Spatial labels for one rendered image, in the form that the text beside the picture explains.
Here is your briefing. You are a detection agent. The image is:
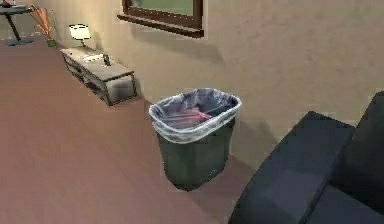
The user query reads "dark green waste bin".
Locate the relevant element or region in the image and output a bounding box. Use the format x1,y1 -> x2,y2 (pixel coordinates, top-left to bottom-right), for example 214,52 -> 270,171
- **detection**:
148,87 -> 243,192

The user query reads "grey low side table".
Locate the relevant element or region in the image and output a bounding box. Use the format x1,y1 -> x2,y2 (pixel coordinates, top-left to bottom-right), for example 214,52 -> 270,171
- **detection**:
60,46 -> 138,107

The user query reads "dark brown framed window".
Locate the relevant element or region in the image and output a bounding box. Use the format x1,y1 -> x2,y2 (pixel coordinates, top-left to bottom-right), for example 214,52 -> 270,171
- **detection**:
116,0 -> 205,39

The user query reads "white flat object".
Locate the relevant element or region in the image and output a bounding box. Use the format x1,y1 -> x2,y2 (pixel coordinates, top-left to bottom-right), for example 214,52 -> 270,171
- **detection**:
82,53 -> 104,63

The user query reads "dark grey sofa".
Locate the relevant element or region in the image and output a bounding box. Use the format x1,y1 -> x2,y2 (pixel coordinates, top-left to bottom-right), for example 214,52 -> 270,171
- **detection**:
227,90 -> 384,224

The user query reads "white shade table lamp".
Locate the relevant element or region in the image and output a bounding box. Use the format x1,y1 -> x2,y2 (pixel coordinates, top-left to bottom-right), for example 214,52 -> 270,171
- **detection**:
68,23 -> 92,48

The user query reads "orange house plant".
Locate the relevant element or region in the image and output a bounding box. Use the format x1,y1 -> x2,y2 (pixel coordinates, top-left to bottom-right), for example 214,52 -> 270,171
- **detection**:
29,3 -> 58,48

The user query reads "dark pedestal table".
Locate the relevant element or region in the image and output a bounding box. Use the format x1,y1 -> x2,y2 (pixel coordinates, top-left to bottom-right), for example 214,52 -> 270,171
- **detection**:
0,0 -> 35,47

